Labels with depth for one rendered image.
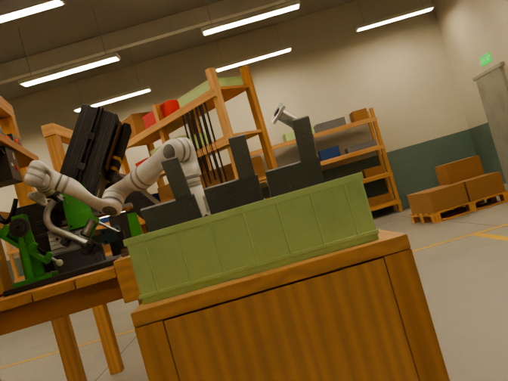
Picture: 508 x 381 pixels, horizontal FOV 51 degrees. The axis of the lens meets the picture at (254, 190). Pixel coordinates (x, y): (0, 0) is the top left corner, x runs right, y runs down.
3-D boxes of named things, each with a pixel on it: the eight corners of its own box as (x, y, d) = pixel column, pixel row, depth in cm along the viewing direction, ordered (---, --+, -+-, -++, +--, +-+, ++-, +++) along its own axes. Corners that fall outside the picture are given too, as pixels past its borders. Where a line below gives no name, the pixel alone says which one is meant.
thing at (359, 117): (404, 211, 1066) (373, 105, 1071) (253, 253, 1068) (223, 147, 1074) (397, 210, 1120) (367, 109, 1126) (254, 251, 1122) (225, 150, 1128)
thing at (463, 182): (481, 202, 837) (467, 157, 839) (511, 199, 758) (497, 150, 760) (412, 223, 822) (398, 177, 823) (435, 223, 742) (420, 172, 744)
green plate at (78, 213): (97, 228, 246) (87, 187, 252) (94, 223, 239) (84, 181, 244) (72, 234, 244) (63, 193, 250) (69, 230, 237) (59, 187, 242)
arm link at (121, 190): (119, 201, 227) (154, 174, 213) (113, 218, 220) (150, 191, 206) (100, 190, 222) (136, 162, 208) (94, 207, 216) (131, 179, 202)
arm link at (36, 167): (31, 160, 211) (66, 173, 216) (23, 180, 208) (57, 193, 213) (32, 156, 205) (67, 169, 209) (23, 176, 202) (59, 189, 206)
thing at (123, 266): (162, 264, 330) (155, 241, 330) (165, 291, 182) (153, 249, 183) (139, 271, 327) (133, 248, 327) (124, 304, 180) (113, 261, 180)
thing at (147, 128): (273, 307, 483) (202, 58, 489) (154, 312, 658) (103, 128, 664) (313, 289, 518) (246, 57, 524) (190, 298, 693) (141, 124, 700)
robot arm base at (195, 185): (209, 220, 203) (197, 177, 202) (213, 220, 194) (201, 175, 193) (186, 227, 200) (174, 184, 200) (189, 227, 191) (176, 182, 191)
